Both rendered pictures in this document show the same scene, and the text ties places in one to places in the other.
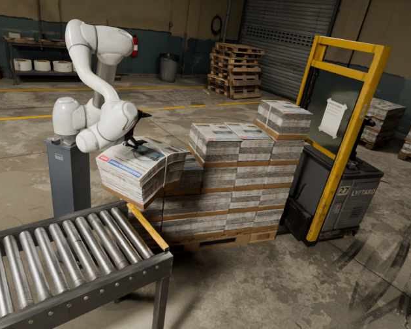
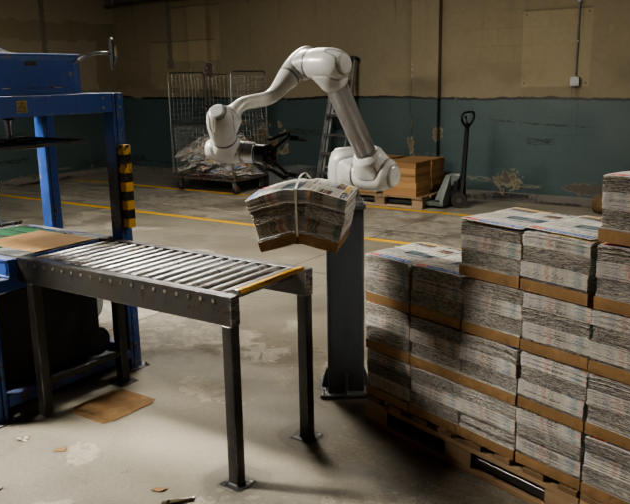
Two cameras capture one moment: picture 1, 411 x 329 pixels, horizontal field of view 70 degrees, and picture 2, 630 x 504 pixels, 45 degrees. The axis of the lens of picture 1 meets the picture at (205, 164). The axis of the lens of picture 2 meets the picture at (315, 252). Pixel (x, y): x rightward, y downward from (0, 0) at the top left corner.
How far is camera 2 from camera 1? 2.84 m
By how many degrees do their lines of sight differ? 72
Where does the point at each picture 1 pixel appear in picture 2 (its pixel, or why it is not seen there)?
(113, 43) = (313, 63)
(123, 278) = (181, 290)
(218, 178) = (490, 307)
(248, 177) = (548, 326)
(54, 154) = not seen: hidden behind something
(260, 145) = (561, 248)
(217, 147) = (479, 235)
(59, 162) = not seen: hidden behind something
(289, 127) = (627, 214)
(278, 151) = (608, 274)
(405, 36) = not seen: outside the picture
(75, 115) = (340, 166)
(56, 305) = (135, 279)
